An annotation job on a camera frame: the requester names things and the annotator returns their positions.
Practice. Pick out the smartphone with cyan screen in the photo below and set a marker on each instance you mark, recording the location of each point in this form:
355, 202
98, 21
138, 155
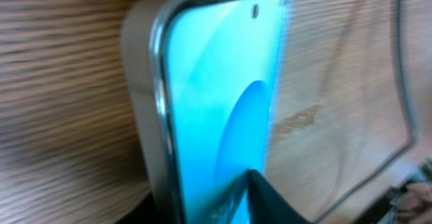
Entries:
203, 76

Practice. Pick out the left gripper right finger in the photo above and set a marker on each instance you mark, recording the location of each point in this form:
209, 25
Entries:
266, 206

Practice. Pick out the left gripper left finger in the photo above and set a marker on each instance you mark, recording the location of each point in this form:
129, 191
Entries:
144, 213

